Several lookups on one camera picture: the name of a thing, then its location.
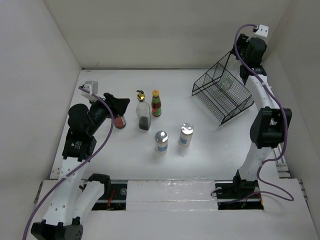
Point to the glass oil bottle dark residue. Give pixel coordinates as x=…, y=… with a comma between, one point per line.
x=143, y=111

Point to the black wire basket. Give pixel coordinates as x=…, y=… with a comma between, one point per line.
x=222, y=91

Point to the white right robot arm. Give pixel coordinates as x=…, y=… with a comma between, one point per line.
x=268, y=130

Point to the red chili sauce bottle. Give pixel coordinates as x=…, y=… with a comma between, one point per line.
x=156, y=105

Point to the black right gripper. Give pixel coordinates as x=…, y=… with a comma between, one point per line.
x=242, y=41

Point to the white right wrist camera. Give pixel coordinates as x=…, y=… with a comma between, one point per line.
x=261, y=31

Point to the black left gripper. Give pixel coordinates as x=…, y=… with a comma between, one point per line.
x=118, y=105

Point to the spice shaker blue label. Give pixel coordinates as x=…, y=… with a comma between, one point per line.
x=186, y=133

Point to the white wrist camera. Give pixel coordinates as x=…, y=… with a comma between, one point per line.
x=261, y=31
x=88, y=89

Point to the soy sauce bottle black cap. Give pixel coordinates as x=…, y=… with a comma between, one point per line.
x=120, y=122

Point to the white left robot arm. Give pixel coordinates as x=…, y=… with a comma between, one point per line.
x=71, y=205

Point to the spice shaker silver lid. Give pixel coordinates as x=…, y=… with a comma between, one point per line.
x=161, y=140

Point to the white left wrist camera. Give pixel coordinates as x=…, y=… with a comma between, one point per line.
x=88, y=89

